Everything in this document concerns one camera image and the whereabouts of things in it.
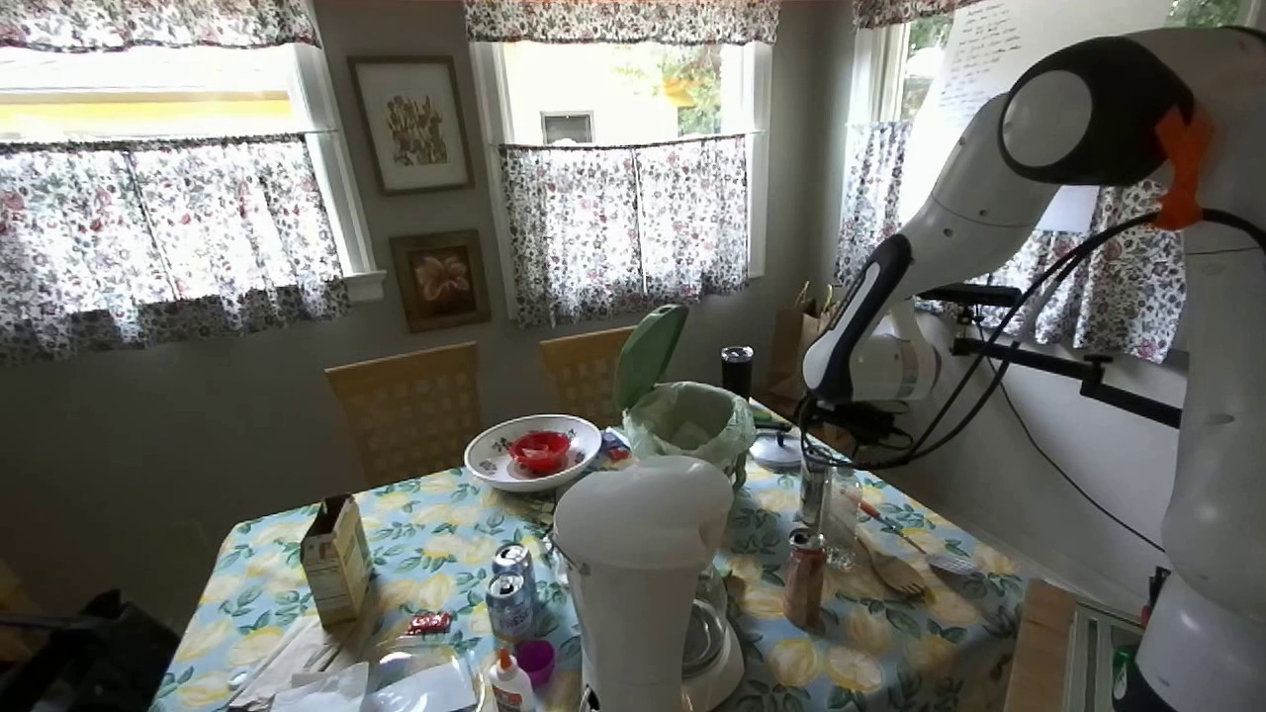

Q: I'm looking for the white glue bottle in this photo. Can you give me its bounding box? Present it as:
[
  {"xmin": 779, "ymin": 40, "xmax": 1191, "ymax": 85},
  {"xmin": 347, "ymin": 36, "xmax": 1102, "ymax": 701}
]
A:
[{"xmin": 488, "ymin": 648, "xmax": 536, "ymax": 712}]

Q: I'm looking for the white round lid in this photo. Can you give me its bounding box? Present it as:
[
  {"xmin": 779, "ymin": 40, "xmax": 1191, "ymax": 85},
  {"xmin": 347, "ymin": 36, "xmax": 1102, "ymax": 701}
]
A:
[{"xmin": 749, "ymin": 430, "xmax": 805, "ymax": 472}]

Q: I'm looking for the clear glass jar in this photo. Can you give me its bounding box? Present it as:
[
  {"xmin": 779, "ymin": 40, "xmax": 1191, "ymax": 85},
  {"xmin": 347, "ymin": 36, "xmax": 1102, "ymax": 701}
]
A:
[{"xmin": 819, "ymin": 465, "xmax": 864, "ymax": 572}]

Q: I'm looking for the brown paper bag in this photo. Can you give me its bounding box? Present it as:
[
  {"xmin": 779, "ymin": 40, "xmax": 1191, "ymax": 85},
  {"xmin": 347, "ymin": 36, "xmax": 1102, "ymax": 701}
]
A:
[{"xmin": 769, "ymin": 282, "xmax": 838, "ymax": 399}]

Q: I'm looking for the black tumbler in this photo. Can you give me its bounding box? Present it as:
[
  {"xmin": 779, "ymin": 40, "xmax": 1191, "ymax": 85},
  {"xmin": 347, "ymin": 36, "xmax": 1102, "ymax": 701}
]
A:
[{"xmin": 720, "ymin": 345, "xmax": 755, "ymax": 401}]

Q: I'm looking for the wooden fork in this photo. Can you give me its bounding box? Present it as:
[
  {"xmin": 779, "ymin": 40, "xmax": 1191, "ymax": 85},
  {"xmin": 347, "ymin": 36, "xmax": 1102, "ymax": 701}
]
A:
[{"xmin": 855, "ymin": 529, "xmax": 931, "ymax": 598}]

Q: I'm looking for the green compost bin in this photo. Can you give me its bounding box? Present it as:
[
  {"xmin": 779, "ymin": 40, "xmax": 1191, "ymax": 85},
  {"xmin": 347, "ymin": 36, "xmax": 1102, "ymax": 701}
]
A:
[{"xmin": 612, "ymin": 304, "xmax": 759, "ymax": 488}]

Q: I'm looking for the green bin lid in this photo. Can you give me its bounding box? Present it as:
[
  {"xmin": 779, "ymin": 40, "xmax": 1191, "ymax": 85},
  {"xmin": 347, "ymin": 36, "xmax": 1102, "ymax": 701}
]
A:
[{"xmin": 612, "ymin": 304, "xmax": 690, "ymax": 412}]

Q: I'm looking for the lemon print tablecloth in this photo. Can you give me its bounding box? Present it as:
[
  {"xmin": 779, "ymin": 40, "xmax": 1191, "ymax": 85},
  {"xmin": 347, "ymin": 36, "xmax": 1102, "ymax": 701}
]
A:
[{"xmin": 148, "ymin": 396, "xmax": 1030, "ymax": 712}]

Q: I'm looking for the glass coffee carafe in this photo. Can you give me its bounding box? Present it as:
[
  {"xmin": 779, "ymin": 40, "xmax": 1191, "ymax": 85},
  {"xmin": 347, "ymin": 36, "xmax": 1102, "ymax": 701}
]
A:
[{"xmin": 682, "ymin": 564, "xmax": 733, "ymax": 679}]

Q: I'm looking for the white coffee maker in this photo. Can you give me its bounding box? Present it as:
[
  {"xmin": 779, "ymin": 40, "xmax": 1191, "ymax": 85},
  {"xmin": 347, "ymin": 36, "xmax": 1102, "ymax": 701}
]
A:
[{"xmin": 551, "ymin": 455, "xmax": 746, "ymax": 712}]

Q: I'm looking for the wooden chair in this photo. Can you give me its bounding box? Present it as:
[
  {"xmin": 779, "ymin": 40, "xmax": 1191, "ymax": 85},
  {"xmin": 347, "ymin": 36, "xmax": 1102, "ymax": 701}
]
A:
[
  {"xmin": 324, "ymin": 342, "xmax": 486, "ymax": 489},
  {"xmin": 540, "ymin": 326, "xmax": 639, "ymax": 429}
]

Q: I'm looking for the wooden board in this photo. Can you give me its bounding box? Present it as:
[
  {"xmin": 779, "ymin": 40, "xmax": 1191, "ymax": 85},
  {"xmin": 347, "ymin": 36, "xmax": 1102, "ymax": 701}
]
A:
[{"xmin": 1003, "ymin": 578, "xmax": 1078, "ymax": 712}]

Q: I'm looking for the window with floral curtains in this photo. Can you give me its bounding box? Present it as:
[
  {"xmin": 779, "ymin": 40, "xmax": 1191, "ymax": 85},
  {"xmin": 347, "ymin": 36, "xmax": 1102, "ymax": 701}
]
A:
[
  {"xmin": 0, "ymin": 0, "xmax": 387, "ymax": 365},
  {"xmin": 464, "ymin": 0, "xmax": 782, "ymax": 329},
  {"xmin": 834, "ymin": 0, "xmax": 1266, "ymax": 365}
]

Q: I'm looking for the red bowl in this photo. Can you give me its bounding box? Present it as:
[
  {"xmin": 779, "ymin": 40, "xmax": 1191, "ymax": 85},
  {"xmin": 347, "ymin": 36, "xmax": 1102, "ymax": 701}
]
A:
[{"xmin": 508, "ymin": 430, "xmax": 573, "ymax": 475}]

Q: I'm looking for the silver and blue can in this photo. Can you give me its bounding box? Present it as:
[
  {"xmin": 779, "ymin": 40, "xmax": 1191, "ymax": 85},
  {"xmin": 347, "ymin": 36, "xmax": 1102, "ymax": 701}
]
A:
[
  {"xmin": 492, "ymin": 543, "xmax": 541, "ymax": 597},
  {"xmin": 484, "ymin": 573, "xmax": 538, "ymax": 642}
]

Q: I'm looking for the white floral plate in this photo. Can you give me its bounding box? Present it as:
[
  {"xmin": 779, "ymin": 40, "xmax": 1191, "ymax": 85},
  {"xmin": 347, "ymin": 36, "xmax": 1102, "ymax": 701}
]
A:
[{"xmin": 464, "ymin": 414, "xmax": 603, "ymax": 494}]

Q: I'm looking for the large handwritten paper sheet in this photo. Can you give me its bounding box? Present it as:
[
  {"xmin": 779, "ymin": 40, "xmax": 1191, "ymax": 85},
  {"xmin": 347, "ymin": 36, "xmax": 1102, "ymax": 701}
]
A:
[{"xmin": 895, "ymin": 0, "xmax": 1178, "ymax": 234}]

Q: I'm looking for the small purple cup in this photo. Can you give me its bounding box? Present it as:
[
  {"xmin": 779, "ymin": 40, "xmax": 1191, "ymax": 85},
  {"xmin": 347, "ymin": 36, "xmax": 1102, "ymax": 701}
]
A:
[{"xmin": 514, "ymin": 639, "xmax": 557, "ymax": 687}]

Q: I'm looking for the dark framed flower picture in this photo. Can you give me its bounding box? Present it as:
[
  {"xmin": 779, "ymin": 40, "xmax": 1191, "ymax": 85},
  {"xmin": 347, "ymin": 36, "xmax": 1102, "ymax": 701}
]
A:
[{"xmin": 389, "ymin": 229, "xmax": 493, "ymax": 334}]

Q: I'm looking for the clear plastic bag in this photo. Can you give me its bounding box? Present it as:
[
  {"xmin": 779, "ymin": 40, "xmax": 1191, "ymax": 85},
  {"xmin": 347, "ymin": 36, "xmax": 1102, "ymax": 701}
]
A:
[{"xmin": 226, "ymin": 633, "xmax": 488, "ymax": 712}]

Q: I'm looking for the framed picture with white mat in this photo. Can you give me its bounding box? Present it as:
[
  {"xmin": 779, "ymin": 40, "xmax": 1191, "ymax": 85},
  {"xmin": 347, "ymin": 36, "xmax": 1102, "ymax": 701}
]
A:
[{"xmin": 347, "ymin": 55, "xmax": 476, "ymax": 197}]

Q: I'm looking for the open cardboard carton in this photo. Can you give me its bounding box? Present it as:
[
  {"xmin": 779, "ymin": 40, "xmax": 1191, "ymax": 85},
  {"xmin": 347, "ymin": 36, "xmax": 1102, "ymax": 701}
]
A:
[{"xmin": 300, "ymin": 493, "xmax": 376, "ymax": 627}]

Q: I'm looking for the black bag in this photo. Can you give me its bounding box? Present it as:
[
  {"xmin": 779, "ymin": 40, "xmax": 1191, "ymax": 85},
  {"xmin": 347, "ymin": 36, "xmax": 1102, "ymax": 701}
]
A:
[{"xmin": 0, "ymin": 589, "xmax": 182, "ymax": 712}]

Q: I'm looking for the red handled utensil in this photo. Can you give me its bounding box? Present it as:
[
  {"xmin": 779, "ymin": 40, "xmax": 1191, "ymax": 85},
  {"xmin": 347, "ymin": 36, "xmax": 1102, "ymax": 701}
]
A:
[{"xmin": 855, "ymin": 496, "xmax": 980, "ymax": 577}]

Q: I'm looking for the black cable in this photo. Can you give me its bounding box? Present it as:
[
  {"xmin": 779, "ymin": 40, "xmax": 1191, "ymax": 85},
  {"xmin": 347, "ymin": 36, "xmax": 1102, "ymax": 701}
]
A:
[{"xmin": 974, "ymin": 321, "xmax": 1170, "ymax": 557}]

